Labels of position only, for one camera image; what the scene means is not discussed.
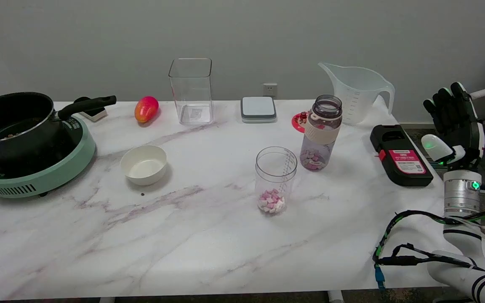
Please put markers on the white round bowl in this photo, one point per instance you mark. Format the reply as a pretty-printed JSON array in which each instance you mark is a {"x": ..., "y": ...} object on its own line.
[{"x": 143, "y": 165}]

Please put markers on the white wall socket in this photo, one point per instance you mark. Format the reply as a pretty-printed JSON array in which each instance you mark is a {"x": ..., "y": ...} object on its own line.
[{"x": 270, "y": 89}]

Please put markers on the green induction cooker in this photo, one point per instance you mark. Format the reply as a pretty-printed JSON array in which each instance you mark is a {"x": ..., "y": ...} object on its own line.
[{"x": 57, "y": 172}]

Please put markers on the purple bottle with beige band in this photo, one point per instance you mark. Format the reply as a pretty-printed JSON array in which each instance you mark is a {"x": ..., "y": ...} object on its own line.
[{"x": 320, "y": 134}]

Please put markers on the white black small device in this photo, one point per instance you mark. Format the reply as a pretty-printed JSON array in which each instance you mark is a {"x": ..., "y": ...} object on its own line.
[{"x": 95, "y": 113}]

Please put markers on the red round bottle cap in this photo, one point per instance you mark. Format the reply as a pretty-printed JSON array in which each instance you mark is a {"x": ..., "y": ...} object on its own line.
[{"x": 298, "y": 122}]

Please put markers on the pink white candy pile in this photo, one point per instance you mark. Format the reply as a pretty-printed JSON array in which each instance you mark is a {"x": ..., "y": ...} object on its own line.
[{"x": 271, "y": 201}]

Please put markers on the grey white square lid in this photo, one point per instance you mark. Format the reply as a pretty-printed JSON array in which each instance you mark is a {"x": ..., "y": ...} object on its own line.
[{"x": 258, "y": 108}]

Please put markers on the translucent plastic measuring jug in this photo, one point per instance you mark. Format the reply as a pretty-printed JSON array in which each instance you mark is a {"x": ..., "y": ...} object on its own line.
[{"x": 356, "y": 94}]

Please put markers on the white table leg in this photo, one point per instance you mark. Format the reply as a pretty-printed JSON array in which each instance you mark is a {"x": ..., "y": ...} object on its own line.
[
  {"x": 335, "y": 296},
  {"x": 107, "y": 300}
]

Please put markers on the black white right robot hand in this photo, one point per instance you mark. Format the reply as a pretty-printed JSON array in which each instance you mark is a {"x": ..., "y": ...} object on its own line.
[{"x": 463, "y": 126}]

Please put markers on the black box with pink label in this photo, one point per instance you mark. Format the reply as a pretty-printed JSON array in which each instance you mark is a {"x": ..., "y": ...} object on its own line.
[{"x": 402, "y": 158}]

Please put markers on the red yellow mango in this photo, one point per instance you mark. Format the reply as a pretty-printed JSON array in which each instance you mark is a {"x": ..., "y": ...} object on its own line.
[{"x": 146, "y": 109}]

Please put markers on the transparent cup with candy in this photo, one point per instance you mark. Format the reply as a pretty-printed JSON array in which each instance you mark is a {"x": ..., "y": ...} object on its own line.
[{"x": 276, "y": 168}]

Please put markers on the dark floor vent grille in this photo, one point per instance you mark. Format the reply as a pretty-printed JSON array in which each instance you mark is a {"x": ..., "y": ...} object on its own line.
[{"x": 434, "y": 164}]

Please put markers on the clear square plastic container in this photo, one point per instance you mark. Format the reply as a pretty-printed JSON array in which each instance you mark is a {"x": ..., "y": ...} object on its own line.
[{"x": 192, "y": 92}]

